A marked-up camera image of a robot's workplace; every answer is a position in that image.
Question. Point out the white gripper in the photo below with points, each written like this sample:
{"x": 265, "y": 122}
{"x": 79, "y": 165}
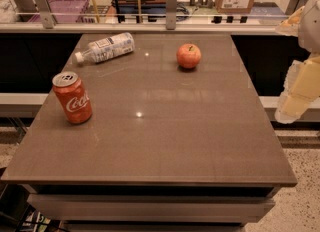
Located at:
{"x": 310, "y": 32}

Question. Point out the red apple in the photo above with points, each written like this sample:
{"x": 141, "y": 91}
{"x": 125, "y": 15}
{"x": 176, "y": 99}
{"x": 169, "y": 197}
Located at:
{"x": 188, "y": 56}

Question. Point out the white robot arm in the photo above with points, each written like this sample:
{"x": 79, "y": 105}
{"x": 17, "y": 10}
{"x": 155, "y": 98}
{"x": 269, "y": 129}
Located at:
{"x": 309, "y": 30}

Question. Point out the red coke can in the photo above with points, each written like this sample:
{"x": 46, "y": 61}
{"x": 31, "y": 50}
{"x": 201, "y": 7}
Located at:
{"x": 73, "y": 97}

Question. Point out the clear plastic water bottle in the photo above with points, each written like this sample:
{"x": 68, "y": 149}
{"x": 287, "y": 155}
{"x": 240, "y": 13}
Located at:
{"x": 106, "y": 49}

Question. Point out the purple plastic crate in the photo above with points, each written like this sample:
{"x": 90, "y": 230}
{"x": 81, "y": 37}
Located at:
{"x": 68, "y": 11}

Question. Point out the metal railing post centre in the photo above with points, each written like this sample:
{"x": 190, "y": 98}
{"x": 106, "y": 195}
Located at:
{"x": 171, "y": 14}

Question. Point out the metal railing post left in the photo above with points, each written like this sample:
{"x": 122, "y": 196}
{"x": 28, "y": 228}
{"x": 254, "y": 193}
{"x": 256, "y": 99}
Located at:
{"x": 46, "y": 17}

